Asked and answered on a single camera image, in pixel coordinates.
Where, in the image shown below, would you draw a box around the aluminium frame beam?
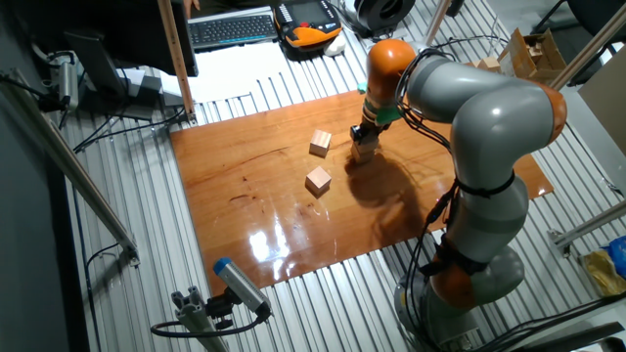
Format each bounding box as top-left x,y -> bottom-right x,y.
0,67 -> 142,268

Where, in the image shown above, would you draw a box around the black computer monitor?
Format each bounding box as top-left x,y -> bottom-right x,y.
14,0 -> 200,118

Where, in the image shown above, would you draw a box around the aluminium profile camera stand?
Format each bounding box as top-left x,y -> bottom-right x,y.
170,286 -> 230,352

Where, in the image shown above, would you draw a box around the orange and black teach pendant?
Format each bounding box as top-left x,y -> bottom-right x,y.
272,0 -> 343,63

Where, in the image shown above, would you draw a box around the grey board panel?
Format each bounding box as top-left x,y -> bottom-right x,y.
576,58 -> 626,197

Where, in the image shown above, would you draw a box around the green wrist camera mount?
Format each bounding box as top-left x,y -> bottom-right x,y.
356,81 -> 405,126

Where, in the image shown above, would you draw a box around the black camera cable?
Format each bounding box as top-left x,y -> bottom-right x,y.
150,312 -> 268,339

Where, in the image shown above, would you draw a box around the glossy brown wooden board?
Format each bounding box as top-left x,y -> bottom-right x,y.
169,90 -> 556,297

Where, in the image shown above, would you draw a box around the aluminium profile post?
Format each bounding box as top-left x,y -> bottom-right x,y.
423,0 -> 454,48

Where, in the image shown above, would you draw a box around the black round spool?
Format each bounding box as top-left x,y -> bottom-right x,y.
352,0 -> 417,36

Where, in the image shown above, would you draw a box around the black camera clamp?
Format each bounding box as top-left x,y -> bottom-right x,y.
204,287 -> 239,331

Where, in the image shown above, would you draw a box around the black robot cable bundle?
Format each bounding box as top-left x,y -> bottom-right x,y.
394,46 -> 490,351

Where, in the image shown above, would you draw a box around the blue plastic bag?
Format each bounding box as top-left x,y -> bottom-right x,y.
604,236 -> 626,280

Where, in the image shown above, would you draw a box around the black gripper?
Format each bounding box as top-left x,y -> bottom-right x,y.
349,119 -> 392,145

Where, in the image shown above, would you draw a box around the silver camera with blue cap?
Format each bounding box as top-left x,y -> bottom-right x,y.
212,257 -> 273,318

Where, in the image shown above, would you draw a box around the white computer mouse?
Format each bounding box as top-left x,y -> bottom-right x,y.
323,34 -> 348,58

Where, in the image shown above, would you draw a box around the black office chair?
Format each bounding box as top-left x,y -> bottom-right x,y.
530,0 -> 626,87

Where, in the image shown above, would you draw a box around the small stacked wood pieces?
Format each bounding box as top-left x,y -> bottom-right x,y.
464,55 -> 503,74

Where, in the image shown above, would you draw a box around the aluminium profile bar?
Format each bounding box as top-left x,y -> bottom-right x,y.
547,199 -> 626,258
550,3 -> 626,92

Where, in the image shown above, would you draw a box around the yellow plastic bag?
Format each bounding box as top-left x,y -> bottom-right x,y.
580,247 -> 626,298

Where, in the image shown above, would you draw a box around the wood coloured upright post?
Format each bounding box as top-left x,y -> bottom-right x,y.
156,0 -> 198,126

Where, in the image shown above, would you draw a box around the white paper sheets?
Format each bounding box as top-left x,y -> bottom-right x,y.
159,41 -> 291,105

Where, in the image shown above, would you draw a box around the open cardboard box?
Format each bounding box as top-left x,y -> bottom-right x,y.
497,27 -> 568,88

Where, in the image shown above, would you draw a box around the black table cable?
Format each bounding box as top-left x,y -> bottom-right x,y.
72,106 -> 187,154

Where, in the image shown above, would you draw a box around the black computer keyboard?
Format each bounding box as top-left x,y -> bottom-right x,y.
187,13 -> 280,53

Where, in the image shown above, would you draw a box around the grey box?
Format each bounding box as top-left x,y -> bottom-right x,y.
116,67 -> 165,109

